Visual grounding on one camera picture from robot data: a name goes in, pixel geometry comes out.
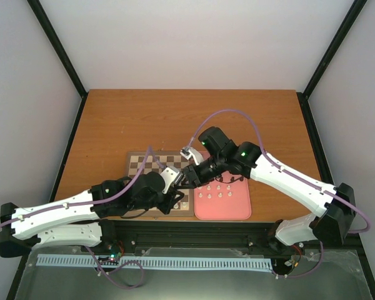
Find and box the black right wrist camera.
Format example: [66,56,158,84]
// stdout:
[180,146,204,165]

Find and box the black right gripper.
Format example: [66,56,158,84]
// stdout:
[174,154,226,190]

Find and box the right black frame post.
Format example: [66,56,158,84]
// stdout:
[302,0,367,100]

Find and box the pink piece tray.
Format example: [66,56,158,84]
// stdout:
[193,150,253,219]

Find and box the black frame post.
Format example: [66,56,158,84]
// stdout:
[27,0,88,100]
[302,0,367,100]

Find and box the wooden chessboard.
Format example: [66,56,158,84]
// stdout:
[123,151,195,218]

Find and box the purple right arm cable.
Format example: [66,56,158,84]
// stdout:
[187,108,373,235]

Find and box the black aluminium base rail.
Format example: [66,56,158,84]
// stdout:
[102,220,362,260]

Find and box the green lit circuit board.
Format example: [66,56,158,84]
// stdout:
[106,241,124,261]

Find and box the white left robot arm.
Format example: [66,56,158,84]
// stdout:
[0,168,183,258]

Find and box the light blue cable duct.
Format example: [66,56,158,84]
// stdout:
[36,254,273,273]

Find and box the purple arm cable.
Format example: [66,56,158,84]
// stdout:
[187,108,373,235]
[0,145,165,244]

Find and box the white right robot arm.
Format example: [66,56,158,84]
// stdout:
[181,141,354,246]

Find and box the left black frame post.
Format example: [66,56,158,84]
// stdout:
[27,0,88,100]

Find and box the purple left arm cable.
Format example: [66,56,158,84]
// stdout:
[0,145,165,244]

